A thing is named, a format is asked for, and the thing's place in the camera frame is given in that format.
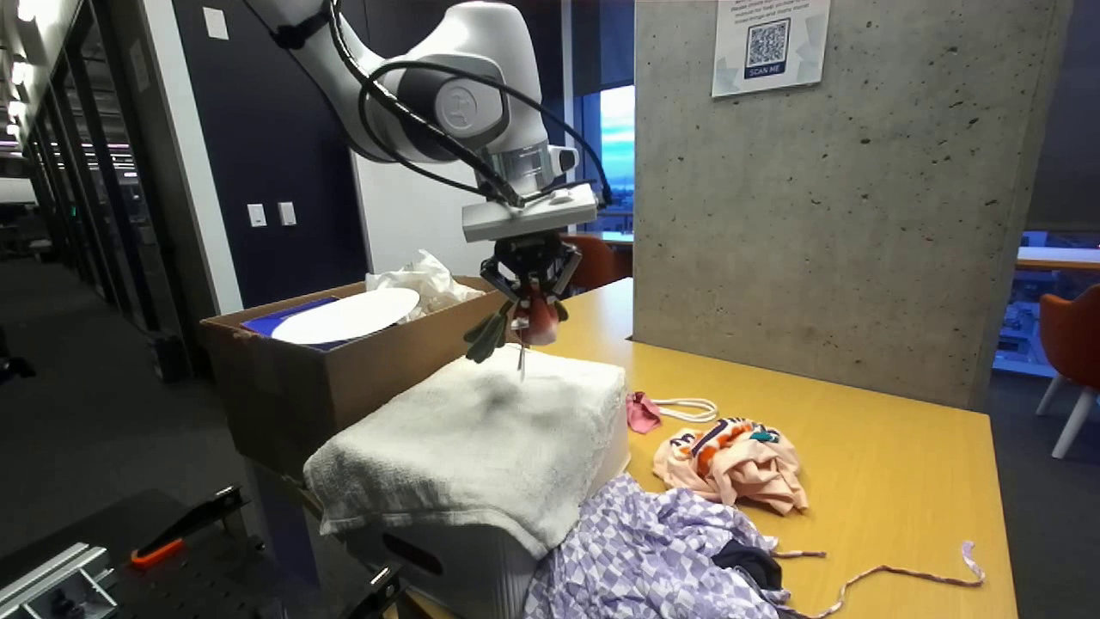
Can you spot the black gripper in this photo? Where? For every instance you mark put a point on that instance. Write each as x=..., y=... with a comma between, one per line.
x=532, y=268

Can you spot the red strawberry plush toy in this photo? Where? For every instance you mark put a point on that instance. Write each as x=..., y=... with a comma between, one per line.
x=532, y=320

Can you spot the white disposable plate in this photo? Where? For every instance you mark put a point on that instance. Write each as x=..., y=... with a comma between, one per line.
x=347, y=319

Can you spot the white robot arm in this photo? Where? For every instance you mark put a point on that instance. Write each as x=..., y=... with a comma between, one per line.
x=463, y=109

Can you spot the brown cardboard box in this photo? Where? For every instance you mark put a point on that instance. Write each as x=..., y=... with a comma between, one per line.
x=288, y=402

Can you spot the white box under towel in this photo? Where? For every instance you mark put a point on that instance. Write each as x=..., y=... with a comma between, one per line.
x=479, y=568

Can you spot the white orange plastic bag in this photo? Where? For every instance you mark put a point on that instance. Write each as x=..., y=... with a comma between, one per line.
x=430, y=281

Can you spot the white towel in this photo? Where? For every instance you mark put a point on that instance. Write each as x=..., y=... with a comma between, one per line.
x=514, y=441

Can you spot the small pink cloth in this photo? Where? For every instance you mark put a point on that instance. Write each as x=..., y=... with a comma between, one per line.
x=640, y=414

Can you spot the white whiteboard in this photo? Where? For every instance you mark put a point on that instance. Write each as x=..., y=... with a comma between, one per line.
x=407, y=214

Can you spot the peach patterned cloth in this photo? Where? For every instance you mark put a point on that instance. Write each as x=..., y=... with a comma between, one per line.
x=735, y=462

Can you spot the purple patterned cloth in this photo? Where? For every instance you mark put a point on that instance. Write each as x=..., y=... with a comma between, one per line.
x=654, y=556

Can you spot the QR code paper sign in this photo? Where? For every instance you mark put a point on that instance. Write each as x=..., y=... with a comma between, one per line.
x=769, y=46

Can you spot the orange chair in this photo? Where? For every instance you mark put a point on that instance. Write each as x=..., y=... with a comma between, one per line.
x=1072, y=343

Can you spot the orange handled clamp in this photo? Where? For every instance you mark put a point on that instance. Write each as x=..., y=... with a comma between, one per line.
x=172, y=539

